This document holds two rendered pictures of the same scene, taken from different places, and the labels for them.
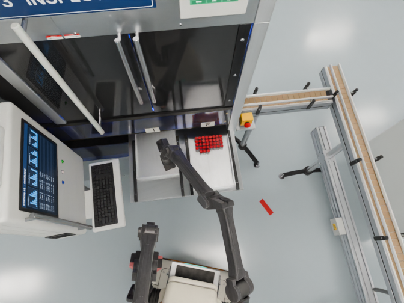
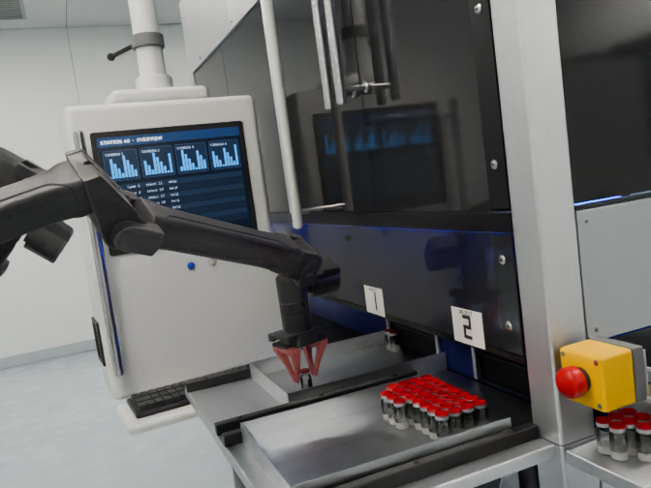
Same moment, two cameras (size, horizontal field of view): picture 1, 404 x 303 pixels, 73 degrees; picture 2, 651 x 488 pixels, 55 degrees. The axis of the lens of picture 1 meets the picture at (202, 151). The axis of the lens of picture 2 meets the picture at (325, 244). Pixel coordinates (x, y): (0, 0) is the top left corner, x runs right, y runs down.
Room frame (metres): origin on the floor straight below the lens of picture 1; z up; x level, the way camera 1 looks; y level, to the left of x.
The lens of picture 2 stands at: (0.30, -0.97, 1.29)
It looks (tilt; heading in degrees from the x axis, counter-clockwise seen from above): 6 degrees down; 77
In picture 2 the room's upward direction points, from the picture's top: 8 degrees counter-clockwise
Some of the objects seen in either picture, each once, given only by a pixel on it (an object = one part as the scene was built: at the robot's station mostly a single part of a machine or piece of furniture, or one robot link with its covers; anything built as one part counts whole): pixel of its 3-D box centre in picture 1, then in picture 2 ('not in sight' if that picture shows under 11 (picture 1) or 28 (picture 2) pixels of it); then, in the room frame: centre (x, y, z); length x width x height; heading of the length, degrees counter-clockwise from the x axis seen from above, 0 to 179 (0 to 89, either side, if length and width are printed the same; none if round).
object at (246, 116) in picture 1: (246, 118); (601, 373); (0.80, -0.27, 1.00); 0.08 x 0.07 x 0.07; 9
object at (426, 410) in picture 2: (209, 148); (417, 411); (0.62, -0.05, 0.90); 0.18 x 0.02 x 0.05; 98
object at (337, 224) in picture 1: (338, 226); not in sight; (0.20, -1.02, 0.50); 0.12 x 0.05 x 0.09; 9
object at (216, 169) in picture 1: (211, 161); (368, 431); (0.53, -0.06, 0.90); 0.34 x 0.26 x 0.04; 9
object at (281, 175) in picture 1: (306, 171); not in sight; (0.73, -0.99, 0.07); 0.50 x 0.08 x 0.14; 99
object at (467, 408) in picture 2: (208, 141); (440, 405); (0.66, -0.04, 0.90); 0.18 x 0.02 x 0.05; 99
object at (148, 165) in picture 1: (156, 150); (344, 365); (0.59, 0.29, 0.90); 0.34 x 0.26 x 0.04; 9
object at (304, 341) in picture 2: not in sight; (305, 354); (0.49, 0.20, 0.96); 0.07 x 0.07 x 0.09; 25
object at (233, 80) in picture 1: (232, 88); (485, 82); (0.75, -0.13, 1.40); 0.04 x 0.01 x 0.80; 99
